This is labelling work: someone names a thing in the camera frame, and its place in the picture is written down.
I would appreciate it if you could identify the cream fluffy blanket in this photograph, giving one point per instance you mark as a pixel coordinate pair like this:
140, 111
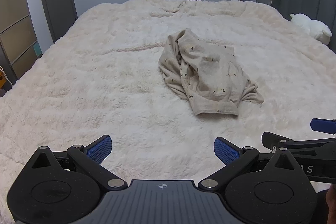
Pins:
105, 69

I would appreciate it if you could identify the white plush toy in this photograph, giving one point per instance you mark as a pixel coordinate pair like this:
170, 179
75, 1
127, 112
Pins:
312, 26

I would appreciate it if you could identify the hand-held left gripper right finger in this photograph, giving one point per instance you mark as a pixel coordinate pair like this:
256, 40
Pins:
225, 151

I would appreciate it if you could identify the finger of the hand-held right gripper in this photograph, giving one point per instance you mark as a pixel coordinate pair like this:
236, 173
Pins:
275, 140
323, 126

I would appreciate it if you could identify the beige refrigerator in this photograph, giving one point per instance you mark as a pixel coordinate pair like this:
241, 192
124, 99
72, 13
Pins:
15, 29

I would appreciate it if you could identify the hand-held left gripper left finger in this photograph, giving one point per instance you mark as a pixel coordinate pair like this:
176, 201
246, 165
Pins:
101, 149

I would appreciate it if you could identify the beige printed pajama shirt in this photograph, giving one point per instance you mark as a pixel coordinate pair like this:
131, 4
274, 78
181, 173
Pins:
204, 69

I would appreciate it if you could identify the orange box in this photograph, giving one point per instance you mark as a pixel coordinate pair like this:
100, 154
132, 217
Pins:
1, 79

